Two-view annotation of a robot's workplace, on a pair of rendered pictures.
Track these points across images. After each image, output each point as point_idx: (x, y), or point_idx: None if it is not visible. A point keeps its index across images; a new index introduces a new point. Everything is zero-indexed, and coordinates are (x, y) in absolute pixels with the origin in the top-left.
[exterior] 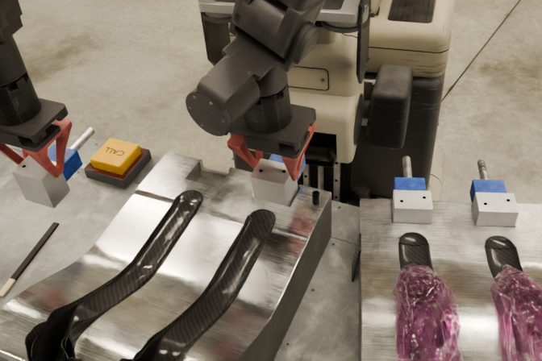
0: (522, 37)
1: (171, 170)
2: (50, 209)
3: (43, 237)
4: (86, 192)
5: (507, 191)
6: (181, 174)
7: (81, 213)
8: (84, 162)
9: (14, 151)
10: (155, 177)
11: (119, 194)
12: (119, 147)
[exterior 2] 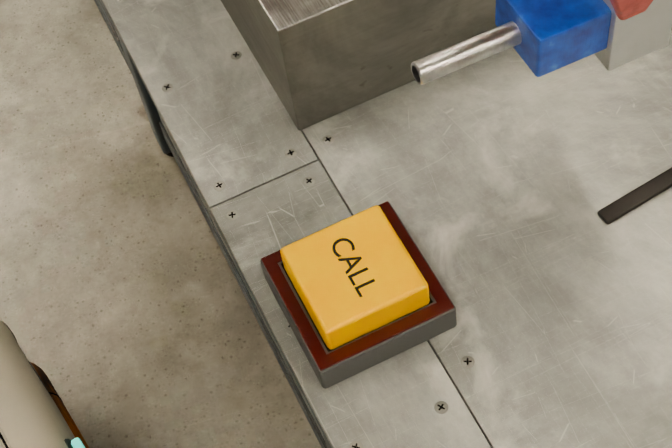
0: None
1: None
2: (597, 278)
3: (650, 191)
4: (485, 271)
5: None
6: None
7: (532, 216)
8: (430, 393)
9: None
10: None
11: (415, 212)
12: (331, 270)
